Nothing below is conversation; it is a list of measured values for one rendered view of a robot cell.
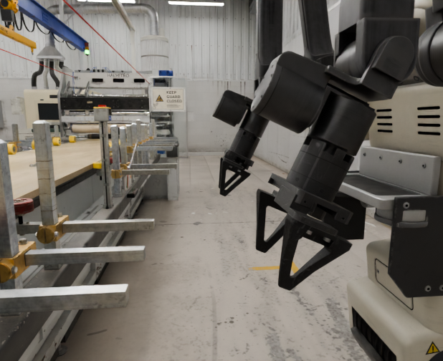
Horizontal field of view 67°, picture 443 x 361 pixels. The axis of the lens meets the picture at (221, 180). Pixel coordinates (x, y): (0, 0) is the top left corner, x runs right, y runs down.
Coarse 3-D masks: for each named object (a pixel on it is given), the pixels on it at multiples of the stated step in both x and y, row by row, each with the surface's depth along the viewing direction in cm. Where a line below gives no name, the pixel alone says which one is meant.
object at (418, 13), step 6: (420, 0) 49; (426, 0) 48; (414, 6) 50; (420, 6) 49; (426, 6) 48; (414, 12) 48; (420, 12) 48; (420, 18) 47; (420, 24) 47; (420, 30) 48; (420, 36) 49; (414, 72) 56; (408, 78) 59; (414, 78) 57; (420, 78) 56; (402, 84) 61; (408, 84) 60
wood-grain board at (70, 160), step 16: (64, 144) 364; (80, 144) 364; (96, 144) 364; (16, 160) 215; (32, 160) 215; (64, 160) 215; (80, 160) 215; (96, 160) 215; (16, 176) 155; (32, 176) 155; (64, 176) 155; (16, 192) 121; (32, 192) 123
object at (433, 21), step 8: (432, 0) 39; (440, 0) 37; (432, 8) 39; (440, 8) 38; (432, 16) 40; (440, 16) 39; (432, 24) 40; (440, 24) 39; (424, 32) 41; (432, 32) 39; (424, 40) 40; (424, 48) 40; (424, 56) 40; (416, 64) 41; (424, 64) 40; (416, 72) 42; (424, 72) 41; (432, 72) 40; (424, 80) 42; (432, 80) 41; (440, 80) 40
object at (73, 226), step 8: (16, 224) 106; (24, 224) 106; (32, 224) 106; (40, 224) 106; (64, 224) 106; (72, 224) 107; (80, 224) 107; (88, 224) 107; (96, 224) 107; (104, 224) 108; (112, 224) 108; (120, 224) 108; (128, 224) 108; (136, 224) 109; (144, 224) 109; (152, 224) 109; (24, 232) 105; (32, 232) 106; (64, 232) 107; (72, 232) 107
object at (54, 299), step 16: (48, 288) 61; (64, 288) 61; (80, 288) 61; (96, 288) 61; (112, 288) 61; (0, 304) 58; (16, 304) 58; (32, 304) 58; (48, 304) 59; (64, 304) 59; (80, 304) 59; (96, 304) 60; (112, 304) 60
